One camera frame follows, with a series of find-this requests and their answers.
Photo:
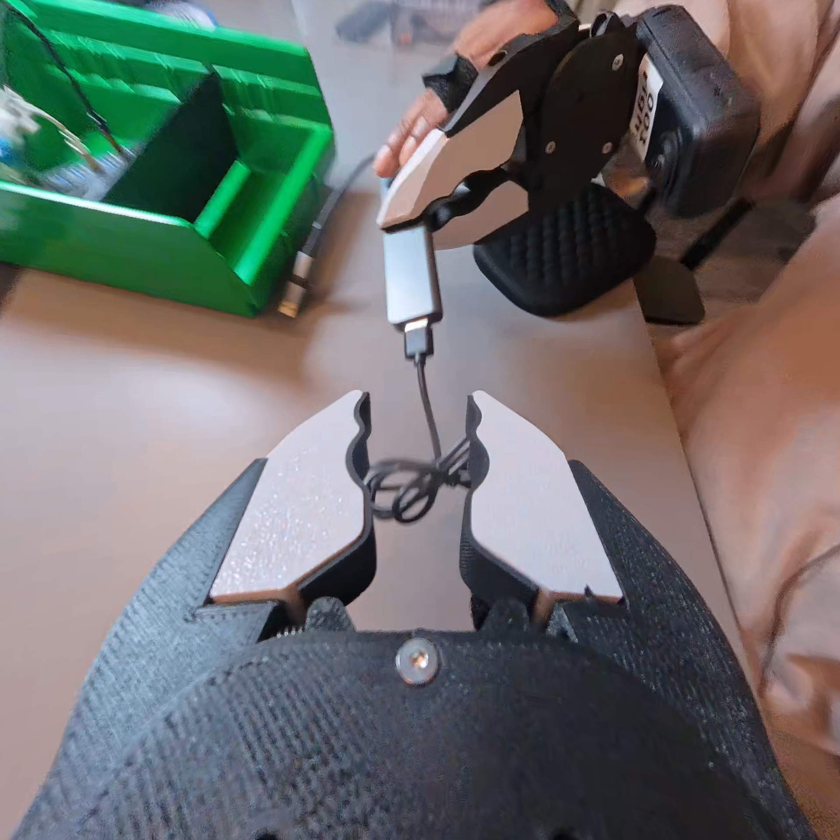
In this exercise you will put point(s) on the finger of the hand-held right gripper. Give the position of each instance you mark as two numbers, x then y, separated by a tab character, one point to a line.
485	216
420	177

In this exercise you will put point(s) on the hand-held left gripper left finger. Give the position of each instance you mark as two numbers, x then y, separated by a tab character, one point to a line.
295	518

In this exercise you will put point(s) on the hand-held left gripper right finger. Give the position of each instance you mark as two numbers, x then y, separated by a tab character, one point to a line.
538	518

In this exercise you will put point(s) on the grey slim usb hub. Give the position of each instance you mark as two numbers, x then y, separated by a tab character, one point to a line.
413	282

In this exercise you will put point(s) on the green plastic storage bin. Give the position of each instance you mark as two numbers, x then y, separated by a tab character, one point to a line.
131	256

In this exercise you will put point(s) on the person's right forearm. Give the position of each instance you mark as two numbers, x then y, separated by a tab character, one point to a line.
787	79

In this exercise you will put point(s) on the person's right hand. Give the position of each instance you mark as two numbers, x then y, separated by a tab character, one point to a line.
505	26

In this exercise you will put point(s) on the person's beige sweatshirt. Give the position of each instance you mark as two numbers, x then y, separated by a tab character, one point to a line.
754	426

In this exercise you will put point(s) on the black bin divider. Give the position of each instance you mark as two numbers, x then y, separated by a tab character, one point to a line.
177	164

